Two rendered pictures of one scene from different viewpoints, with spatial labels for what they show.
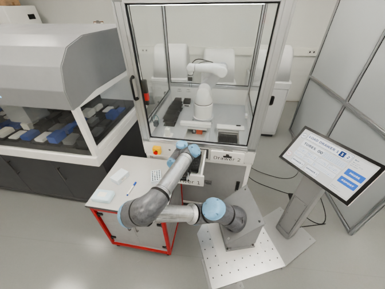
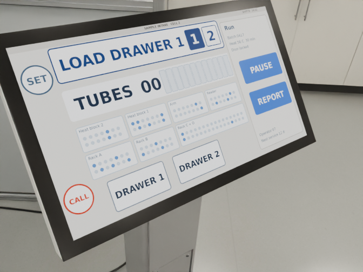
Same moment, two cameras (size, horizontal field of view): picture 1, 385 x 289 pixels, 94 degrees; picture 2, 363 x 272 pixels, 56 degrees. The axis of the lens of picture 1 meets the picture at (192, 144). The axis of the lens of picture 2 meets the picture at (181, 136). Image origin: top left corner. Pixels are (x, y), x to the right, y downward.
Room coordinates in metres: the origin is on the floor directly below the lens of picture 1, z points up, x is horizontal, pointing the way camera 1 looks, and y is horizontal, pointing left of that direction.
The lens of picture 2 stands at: (0.98, -0.42, 1.37)
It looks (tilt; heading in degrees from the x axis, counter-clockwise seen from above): 36 degrees down; 262
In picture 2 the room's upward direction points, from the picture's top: 4 degrees clockwise
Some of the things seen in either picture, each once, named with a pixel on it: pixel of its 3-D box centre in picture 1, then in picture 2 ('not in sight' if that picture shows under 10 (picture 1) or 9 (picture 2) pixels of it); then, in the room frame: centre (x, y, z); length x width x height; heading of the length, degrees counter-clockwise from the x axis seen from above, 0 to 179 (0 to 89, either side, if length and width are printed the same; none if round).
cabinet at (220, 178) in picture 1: (203, 157); not in sight; (1.71, -0.13, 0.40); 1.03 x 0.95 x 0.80; 80
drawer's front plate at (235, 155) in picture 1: (227, 156); not in sight; (1.19, -0.31, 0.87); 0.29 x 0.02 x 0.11; 80
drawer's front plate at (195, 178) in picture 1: (185, 178); not in sight; (0.94, 0.06, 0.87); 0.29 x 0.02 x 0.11; 80
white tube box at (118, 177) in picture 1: (120, 176); not in sight; (1.05, 0.62, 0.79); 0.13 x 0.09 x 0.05; 150
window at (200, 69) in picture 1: (197, 88); not in sight; (1.27, -0.04, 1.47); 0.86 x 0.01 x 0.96; 80
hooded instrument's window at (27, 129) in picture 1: (44, 99); not in sight; (1.89, 1.63, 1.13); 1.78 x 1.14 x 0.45; 80
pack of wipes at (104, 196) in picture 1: (102, 195); not in sight; (0.86, 0.70, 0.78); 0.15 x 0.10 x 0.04; 81
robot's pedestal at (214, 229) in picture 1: (226, 256); not in sight; (0.57, -0.25, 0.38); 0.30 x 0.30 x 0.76; 14
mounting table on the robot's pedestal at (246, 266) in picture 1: (232, 241); not in sight; (0.55, -0.26, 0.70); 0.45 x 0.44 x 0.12; 14
